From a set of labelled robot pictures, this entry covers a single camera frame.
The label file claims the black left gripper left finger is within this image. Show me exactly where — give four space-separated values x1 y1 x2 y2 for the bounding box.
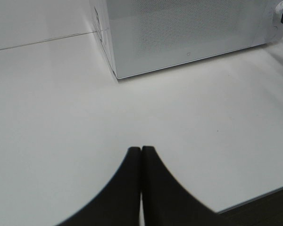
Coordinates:
59 147 142 226

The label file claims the white microwave oven body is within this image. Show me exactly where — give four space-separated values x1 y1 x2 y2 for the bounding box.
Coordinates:
93 0 283 80

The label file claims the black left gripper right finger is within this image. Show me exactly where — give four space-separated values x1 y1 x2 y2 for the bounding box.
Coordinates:
141 146 219 226

